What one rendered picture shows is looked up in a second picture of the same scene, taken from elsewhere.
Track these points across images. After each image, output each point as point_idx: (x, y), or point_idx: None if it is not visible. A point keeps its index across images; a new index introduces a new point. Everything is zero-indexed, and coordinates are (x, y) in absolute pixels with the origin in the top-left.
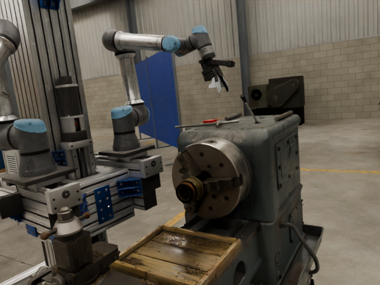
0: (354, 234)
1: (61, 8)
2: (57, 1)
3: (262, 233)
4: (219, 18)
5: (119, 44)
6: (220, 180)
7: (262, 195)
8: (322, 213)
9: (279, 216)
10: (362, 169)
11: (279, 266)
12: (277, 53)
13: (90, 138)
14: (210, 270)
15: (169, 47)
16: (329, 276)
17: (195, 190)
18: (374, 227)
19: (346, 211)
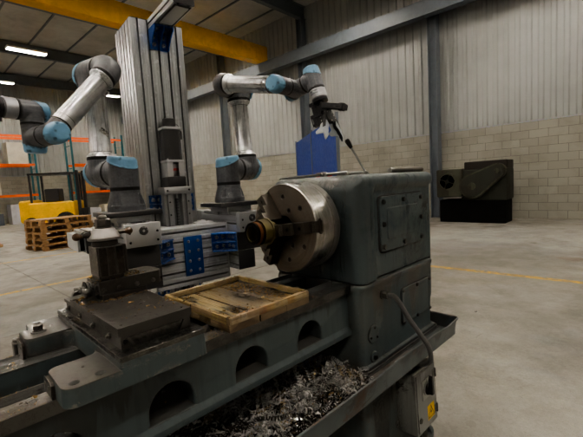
0: (536, 352)
1: (173, 51)
2: (167, 42)
3: (351, 298)
4: (406, 88)
5: (226, 87)
6: (295, 223)
7: (352, 251)
8: (498, 323)
9: (377, 283)
10: (575, 279)
11: (376, 345)
12: (480, 131)
13: (189, 185)
14: (252, 309)
15: (271, 86)
16: (482, 394)
17: (264, 231)
18: (568, 347)
19: (533, 324)
